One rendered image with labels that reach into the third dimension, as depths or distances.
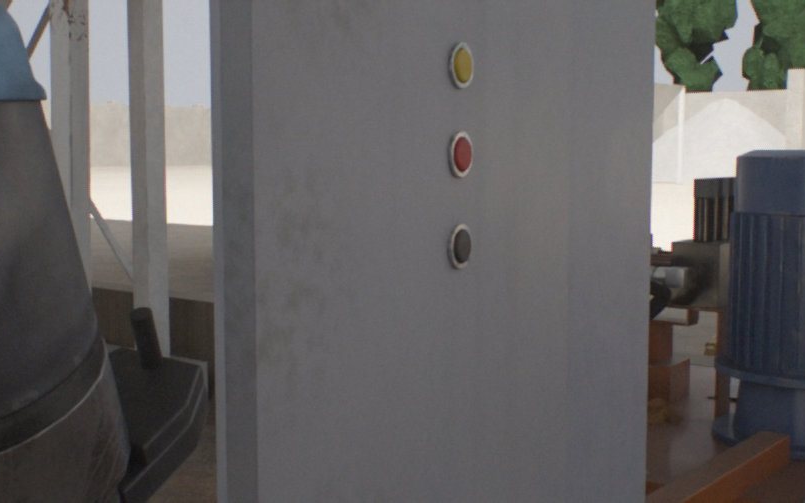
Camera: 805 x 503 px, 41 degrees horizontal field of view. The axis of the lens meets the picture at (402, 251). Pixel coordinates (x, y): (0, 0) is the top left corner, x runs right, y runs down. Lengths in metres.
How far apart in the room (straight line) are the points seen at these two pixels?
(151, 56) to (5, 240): 4.12
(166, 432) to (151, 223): 4.00
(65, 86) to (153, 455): 2.01
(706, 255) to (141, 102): 3.04
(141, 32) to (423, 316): 3.80
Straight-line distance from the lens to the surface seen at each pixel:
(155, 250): 4.43
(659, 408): 1.76
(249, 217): 0.53
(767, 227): 1.58
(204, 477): 3.54
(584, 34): 0.94
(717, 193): 1.78
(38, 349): 0.33
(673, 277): 1.69
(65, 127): 2.40
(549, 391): 0.86
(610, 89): 0.98
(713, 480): 1.34
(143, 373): 0.44
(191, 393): 0.43
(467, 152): 0.70
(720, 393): 1.77
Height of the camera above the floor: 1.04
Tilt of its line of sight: 5 degrees down
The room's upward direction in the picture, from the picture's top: straight up
